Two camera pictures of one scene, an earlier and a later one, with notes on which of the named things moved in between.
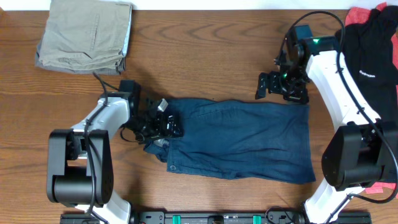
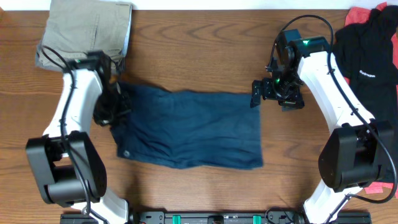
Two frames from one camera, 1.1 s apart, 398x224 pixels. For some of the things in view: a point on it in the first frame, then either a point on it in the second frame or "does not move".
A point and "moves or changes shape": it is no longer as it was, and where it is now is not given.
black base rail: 218,217 does not move
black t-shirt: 368,47 does not move
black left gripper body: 149,126 to 112,106
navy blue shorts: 254,140 moves or changes shape
